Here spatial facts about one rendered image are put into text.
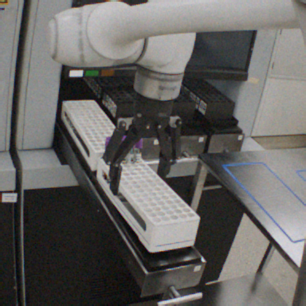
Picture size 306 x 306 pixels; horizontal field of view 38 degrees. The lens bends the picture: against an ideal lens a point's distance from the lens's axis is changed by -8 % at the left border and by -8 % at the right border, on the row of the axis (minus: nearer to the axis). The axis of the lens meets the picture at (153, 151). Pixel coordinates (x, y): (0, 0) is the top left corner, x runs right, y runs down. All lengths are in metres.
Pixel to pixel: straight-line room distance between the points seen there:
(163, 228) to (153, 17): 0.40
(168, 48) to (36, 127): 0.59
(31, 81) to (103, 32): 0.56
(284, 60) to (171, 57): 2.43
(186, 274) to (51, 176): 0.53
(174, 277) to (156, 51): 0.43
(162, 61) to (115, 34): 0.16
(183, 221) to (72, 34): 0.40
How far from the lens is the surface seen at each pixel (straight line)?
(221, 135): 1.48
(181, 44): 0.85
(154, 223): 0.86
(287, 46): 3.22
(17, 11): 1.19
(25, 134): 1.32
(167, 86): 0.88
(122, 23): 0.69
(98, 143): 1.15
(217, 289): 1.68
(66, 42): 0.74
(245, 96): 1.59
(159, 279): 0.91
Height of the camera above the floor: 1.40
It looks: 28 degrees down
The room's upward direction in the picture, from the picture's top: 12 degrees clockwise
